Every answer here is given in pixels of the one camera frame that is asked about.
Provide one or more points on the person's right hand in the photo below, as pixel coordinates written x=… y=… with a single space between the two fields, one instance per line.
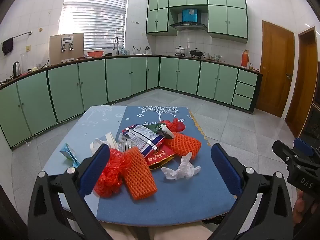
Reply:
x=298 y=212

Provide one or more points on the red plastic basin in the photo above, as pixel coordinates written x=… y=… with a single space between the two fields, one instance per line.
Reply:
x=95 y=53

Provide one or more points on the steel electric kettle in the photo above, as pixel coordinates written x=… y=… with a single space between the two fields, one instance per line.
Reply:
x=16 y=69

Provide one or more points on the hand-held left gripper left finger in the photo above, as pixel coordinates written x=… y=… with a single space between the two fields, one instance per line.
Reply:
x=96 y=170

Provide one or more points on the orange foam fruit net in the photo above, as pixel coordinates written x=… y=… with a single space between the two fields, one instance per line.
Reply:
x=140 y=180
x=185 y=142

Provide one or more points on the metal towel rail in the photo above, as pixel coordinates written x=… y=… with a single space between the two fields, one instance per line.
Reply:
x=22 y=34

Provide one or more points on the person's legs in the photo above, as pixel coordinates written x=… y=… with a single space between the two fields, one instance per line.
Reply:
x=155 y=232

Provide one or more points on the green lower cabinets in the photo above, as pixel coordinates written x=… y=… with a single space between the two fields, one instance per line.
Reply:
x=65 y=90

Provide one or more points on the red gold snack bag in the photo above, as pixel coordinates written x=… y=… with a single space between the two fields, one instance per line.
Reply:
x=162 y=158

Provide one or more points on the green cabinets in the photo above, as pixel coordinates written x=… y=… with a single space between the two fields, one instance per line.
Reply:
x=65 y=90
x=235 y=20

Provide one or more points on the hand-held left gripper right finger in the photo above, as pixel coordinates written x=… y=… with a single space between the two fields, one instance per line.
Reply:
x=225 y=170

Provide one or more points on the red plastic bag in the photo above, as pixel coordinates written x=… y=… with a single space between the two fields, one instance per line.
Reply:
x=177 y=126

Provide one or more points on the blue milk carton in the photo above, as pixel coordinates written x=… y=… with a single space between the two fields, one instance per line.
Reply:
x=68 y=153

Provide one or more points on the brown cardboard box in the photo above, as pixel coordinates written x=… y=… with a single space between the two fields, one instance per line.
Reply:
x=56 y=50

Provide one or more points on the white cooking pot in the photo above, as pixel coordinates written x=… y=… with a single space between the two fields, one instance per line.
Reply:
x=180 y=50

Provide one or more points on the white window blinds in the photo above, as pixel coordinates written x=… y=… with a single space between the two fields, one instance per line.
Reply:
x=95 y=17

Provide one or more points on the blue printed tablecloth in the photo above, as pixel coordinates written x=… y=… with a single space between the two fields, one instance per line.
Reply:
x=200 y=200

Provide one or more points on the brown wooden door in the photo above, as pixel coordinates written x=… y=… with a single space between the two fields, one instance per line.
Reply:
x=275 y=67
x=303 y=87

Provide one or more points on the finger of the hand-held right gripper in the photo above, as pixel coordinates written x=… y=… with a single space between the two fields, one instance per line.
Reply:
x=303 y=144
x=282 y=151

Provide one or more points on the blue wrapped hood chimney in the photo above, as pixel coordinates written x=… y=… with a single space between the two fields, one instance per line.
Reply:
x=190 y=15

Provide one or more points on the black range hood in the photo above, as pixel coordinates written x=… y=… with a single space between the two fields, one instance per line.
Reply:
x=187 y=25

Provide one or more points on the red thermos flask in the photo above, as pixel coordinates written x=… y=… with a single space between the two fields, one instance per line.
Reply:
x=244 y=58

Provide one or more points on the dark hanging towel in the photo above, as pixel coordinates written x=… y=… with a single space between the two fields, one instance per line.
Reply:
x=7 y=46

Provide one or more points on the metal kitchen faucet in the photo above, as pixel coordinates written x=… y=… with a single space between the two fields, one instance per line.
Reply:
x=116 y=45

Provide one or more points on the green upper cabinets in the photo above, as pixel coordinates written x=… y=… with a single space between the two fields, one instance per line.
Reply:
x=235 y=20

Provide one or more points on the green white wrapper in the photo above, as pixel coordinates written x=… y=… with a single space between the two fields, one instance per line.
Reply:
x=155 y=128

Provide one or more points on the black wok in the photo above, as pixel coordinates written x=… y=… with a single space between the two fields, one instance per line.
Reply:
x=196 y=53

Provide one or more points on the clear crumpled plastic wrapper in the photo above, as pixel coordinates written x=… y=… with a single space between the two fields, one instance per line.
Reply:
x=98 y=142

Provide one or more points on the red mesh bag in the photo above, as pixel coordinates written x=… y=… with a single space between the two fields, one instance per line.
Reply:
x=110 y=177

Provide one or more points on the white crumpled tissue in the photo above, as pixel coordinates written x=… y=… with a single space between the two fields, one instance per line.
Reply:
x=180 y=171

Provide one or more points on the silver printed snack wrapper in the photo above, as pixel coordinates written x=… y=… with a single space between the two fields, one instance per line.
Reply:
x=142 y=137

